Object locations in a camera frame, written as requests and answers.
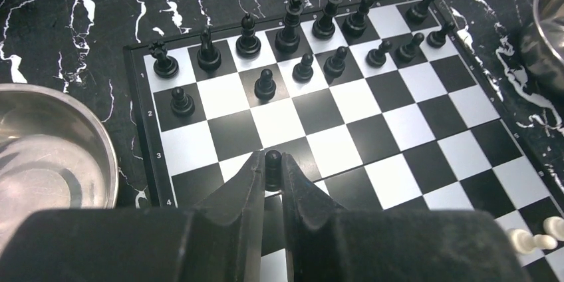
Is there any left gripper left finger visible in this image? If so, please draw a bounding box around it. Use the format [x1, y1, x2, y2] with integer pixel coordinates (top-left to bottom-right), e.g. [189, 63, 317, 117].
[1, 151, 265, 281]

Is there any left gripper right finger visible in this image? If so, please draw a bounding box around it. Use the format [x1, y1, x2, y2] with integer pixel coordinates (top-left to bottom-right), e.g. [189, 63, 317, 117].
[281, 154, 530, 281]

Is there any black pawn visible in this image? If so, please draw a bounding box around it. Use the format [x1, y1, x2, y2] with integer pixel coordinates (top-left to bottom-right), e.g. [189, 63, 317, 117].
[426, 21, 456, 49]
[323, 46, 348, 78]
[170, 87, 196, 116]
[292, 53, 313, 82]
[265, 150, 282, 192]
[254, 69, 277, 100]
[395, 33, 425, 63]
[366, 41, 392, 67]

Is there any black and white chessboard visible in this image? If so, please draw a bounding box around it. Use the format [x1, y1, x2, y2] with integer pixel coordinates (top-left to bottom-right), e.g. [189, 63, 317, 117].
[123, 0, 564, 282]

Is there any steel bowl with chess pieces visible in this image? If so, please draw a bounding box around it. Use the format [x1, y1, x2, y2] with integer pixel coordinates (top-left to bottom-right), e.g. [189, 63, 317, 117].
[519, 0, 563, 94]

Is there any white chess piece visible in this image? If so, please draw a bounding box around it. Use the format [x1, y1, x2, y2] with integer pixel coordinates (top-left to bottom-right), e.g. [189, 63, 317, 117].
[507, 229, 558, 255]
[543, 216, 564, 241]

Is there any black knight left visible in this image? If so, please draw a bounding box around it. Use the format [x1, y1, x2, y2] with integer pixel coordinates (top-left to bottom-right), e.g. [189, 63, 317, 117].
[197, 26, 221, 71]

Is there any black rook left corner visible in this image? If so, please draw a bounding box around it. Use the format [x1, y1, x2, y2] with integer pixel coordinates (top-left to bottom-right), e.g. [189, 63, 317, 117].
[148, 41, 179, 78]

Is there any black rook corner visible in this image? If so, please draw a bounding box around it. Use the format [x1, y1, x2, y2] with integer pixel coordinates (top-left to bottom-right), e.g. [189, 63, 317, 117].
[406, 0, 435, 24]
[148, 41, 179, 78]

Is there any small steel bowl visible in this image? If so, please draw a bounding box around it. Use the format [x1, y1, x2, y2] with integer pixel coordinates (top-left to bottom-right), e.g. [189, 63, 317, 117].
[1, 83, 119, 247]

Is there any black bishop left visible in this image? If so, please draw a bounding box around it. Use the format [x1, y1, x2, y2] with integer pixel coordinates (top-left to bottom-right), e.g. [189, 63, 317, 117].
[235, 13, 261, 58]

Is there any black bishop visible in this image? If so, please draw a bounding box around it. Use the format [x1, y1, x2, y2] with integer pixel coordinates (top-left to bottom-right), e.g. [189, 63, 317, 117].
[235, 13, 261, 58]
[341, 0, 375, 37]

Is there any black queen piece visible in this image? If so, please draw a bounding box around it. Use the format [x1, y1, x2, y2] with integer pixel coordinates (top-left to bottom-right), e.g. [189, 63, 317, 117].
[275, 0, 303, 53]

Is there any black king piece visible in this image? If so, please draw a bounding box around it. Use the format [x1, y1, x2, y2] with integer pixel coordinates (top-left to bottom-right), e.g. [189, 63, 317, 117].
[312, 0, 343, 40]

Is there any black bishop right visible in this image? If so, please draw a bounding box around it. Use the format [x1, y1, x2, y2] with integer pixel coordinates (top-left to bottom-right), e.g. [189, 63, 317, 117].
[341, 0, 375, 37]

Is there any black rook right corner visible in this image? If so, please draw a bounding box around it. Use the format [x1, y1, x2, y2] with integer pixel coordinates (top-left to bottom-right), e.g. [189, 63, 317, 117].
[406, 0, 435, 24]

